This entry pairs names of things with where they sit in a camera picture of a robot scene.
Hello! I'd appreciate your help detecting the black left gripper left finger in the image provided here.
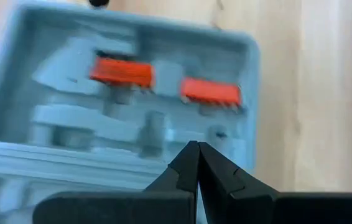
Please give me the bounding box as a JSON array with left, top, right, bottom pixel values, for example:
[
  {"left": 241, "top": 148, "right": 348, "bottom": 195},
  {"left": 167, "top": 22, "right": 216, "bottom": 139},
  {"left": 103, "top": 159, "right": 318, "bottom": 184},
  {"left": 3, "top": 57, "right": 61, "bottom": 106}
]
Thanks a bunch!
[{"left": 32, "top": 140, "right": 200, "bottom": 224}]

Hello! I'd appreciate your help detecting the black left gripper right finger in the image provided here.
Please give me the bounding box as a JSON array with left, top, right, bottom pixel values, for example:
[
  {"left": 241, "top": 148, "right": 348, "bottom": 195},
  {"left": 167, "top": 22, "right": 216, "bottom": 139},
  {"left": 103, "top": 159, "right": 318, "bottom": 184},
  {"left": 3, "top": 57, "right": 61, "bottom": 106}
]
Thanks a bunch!
[{"left": 198, "top": 141, "right": 352, "bottom": 224}]

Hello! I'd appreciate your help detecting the grey plastic tool case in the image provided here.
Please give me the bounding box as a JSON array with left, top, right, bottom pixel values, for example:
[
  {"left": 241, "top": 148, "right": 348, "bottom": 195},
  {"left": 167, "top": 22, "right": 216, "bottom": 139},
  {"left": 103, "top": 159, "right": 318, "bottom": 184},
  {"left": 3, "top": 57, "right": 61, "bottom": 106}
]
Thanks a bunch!
[{"left": 0, "top": 1, "right": 261, "bottom": 224}]

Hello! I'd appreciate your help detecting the small red utility knife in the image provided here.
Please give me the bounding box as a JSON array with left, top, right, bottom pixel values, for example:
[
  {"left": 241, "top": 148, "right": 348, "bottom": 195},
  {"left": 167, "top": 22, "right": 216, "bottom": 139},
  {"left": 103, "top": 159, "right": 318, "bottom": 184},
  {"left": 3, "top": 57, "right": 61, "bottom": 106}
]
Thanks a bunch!
[{"left": 179, "top": 77, "right": 243, "bottom": 108}]

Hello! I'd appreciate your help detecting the red bit holder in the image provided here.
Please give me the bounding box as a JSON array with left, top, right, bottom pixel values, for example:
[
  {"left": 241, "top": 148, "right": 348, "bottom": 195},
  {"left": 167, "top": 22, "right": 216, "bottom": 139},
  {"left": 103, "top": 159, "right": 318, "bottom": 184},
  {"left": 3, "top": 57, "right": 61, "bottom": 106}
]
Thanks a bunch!
[{"left": 89, "top": 57, "right": 155, "bottom": 90}]

